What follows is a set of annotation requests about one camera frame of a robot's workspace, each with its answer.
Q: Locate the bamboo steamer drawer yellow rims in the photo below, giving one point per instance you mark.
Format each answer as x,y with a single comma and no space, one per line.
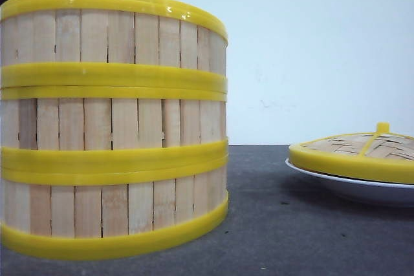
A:
153,140

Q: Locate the woven bamboo steamer lid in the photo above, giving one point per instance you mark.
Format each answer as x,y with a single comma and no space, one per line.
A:
379,156

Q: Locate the white ceramic plate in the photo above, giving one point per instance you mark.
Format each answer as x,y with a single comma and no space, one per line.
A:
368,192

